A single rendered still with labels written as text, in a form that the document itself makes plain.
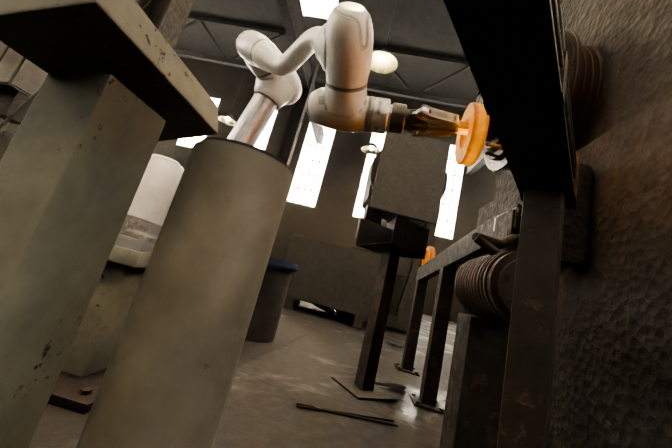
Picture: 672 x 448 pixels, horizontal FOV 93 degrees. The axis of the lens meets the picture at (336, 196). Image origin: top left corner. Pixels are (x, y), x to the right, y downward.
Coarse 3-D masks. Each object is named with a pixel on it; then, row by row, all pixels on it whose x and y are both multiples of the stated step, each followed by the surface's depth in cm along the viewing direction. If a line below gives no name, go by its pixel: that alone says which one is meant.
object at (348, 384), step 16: (368, 224) 160; (400, 224) 137; (416, 224) 141; (368, 240) 159; (384, 240) 164; (400, 240) 136; (416, 240) 140; (384, 256) 145; (400, 256) 155; (416, 256) 146; (384, 272) 141; (384, 288) 139; (384, 304) 138; (368, 320) 139; (384, 320) 137; (368, 336) 136; (368, 352) 133; (368, 368) 131; (352, 384) 133; (368, 384) 130; (384, 400) 125
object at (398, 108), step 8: (400, 104) 79; (392, 112) 78; (400, 112) 78; (408, 112) 78; (392, 120) 78; (400, 120) 78; (408, 120) 79; (416, 120) 79; (424, 120) 78; (392, 128) 80; (400, 128) 79; (408, 128) 83
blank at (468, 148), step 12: (468, 108) 79; (480, 108) 73; (468, 120) 77; (480, 120) 72; (468, 132) 75; (480, 132) 72; (456, 144) 85; (468, 144) 73; (480, 144) 72; (456, 156) 83; (468, 156) 75
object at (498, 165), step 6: (564, 36) 91; (570, 36) 91; (570, 42) 89; (570, 48) 88; (570, 54) 87; (570, 60) 86; (570, 66) 86; (570, 72) 85; (570, 78) 85; (570, 84) 85; (486, 162) 121; (492, 162) 114; (498, 162) 108; (504, 162) 103; (492, 168) 113; (498, 168) 107; (504, 168) 108
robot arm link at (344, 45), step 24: (336, 24) 66; (360, 24) 66; (264, 48) 105; (288, 48) 92; (312, 48) 82; (336, 48) 68; (360, 48) 68; (288, 72) 98; (336, 72) 72; (360, 72) 72
